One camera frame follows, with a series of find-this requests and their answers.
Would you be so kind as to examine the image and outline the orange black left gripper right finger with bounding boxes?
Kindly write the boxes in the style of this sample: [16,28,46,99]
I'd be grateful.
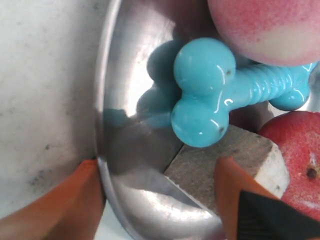
[214,157,320,240]

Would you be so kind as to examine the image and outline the red apple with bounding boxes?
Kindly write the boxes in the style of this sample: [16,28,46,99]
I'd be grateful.
[259,111,320,220]

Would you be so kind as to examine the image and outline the teal bone toy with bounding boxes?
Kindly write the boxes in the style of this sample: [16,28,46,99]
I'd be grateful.
[170,37,318,148]

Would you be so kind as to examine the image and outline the wooden block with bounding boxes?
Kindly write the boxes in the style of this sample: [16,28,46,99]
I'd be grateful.
[164,125,290,216]

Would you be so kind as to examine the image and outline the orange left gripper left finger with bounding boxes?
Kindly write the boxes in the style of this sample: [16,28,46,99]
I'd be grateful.
[0,159,105,240]

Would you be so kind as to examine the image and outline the pink peach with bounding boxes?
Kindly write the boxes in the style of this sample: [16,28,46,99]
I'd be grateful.
[208,0,320,66]

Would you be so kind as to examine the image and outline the round metal plate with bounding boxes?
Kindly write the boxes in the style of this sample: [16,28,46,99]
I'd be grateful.
[94,0,220,240]

